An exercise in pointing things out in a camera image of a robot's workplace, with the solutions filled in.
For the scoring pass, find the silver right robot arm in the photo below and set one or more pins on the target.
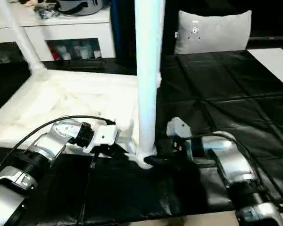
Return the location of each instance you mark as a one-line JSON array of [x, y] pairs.
[[233, 160]]

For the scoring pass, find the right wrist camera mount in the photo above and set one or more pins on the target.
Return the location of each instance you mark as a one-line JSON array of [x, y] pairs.
[[179, 127]]

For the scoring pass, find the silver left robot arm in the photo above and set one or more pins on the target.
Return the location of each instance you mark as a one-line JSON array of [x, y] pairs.
[[49, 143]]

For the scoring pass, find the white cabinet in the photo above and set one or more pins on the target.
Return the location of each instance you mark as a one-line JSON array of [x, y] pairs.
[[61, 26]]

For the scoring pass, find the dark clutter pile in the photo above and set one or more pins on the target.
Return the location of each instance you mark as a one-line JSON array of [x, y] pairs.
[[46, 11]]

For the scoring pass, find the dark bag on cabinet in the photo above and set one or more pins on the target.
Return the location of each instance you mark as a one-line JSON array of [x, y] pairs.
[[77, 7]]

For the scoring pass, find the grey cushion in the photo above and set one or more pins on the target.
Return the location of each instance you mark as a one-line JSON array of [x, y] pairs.
[[214, 30]]

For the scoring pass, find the black mat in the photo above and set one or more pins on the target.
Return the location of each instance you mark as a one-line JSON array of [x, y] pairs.
[[226, 94]]

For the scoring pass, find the white flat board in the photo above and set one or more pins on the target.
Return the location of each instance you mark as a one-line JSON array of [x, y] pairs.
[[276, 63]]

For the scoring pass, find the black cabinet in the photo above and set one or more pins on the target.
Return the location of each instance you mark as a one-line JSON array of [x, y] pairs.
[[122, 28]]

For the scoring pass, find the beige plush toy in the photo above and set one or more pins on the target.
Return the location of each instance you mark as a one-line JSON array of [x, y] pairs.
[[30, 2]]

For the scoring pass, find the white plastic table leg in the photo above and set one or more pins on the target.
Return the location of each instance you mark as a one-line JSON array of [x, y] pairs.
[[26, 42], [147, 70], [158, 81]]

